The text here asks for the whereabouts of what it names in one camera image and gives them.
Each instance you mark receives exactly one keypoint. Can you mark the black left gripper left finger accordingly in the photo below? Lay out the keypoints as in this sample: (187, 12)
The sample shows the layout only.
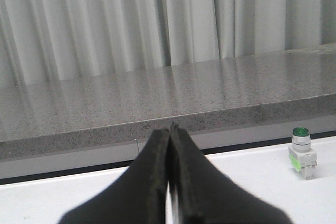
(137, 196)

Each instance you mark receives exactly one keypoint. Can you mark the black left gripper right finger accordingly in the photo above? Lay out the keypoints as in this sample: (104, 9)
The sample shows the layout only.
(200, 193)

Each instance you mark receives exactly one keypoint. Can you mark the grey stone ledge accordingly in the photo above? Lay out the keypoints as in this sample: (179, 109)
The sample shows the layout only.
(92, 121)

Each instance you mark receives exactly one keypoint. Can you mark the white curtain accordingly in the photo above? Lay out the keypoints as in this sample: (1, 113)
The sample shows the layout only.
(47, 40)

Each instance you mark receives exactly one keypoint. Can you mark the green pushbutton switch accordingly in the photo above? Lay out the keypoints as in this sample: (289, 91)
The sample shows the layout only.
(302, 157)

